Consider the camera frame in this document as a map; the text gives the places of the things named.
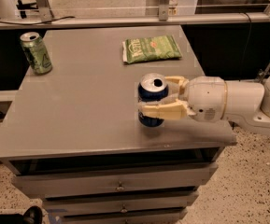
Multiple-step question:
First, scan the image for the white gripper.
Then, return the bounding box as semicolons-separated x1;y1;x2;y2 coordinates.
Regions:
138;76;227;122

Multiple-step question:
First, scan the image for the blue pepsi can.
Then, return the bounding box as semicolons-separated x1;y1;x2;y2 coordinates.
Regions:
137;73;169;127

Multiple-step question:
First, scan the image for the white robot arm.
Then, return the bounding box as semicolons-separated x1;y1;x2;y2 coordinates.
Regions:
137;73;270;136

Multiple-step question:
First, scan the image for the green soda can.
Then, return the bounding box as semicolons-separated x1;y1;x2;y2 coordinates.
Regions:
20;32;52;75

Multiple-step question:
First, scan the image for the green chip bag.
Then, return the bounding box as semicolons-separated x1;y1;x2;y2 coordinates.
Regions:
122;35;182;64

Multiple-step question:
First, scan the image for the grey drawer cabinet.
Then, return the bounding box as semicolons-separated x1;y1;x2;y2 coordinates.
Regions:
0;25;238;224

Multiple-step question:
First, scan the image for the bottom grey drawer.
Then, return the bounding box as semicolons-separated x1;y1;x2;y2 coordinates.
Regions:
62;208;187;224

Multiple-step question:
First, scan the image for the grey drawer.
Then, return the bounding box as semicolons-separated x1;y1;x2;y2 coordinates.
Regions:
12;162;218;198
62;208;187;224
43;189;198;217

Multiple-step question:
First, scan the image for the top grey drawer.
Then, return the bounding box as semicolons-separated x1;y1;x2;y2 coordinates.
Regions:
12;162;218;198

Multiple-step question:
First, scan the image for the middle grey drawer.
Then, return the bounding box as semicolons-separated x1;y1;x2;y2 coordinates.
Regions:
43;189;198;217

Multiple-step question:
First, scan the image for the black object bottom left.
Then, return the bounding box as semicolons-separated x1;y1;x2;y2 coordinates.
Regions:
0;206;43;224

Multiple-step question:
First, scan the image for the black hanging cable right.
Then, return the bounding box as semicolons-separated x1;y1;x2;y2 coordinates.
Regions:
240;12;253;79

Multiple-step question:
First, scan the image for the grey metal rail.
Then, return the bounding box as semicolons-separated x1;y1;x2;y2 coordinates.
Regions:
0;12;270;30

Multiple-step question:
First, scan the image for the black cable on rail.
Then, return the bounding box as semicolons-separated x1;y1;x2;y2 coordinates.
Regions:
0;15;77;26

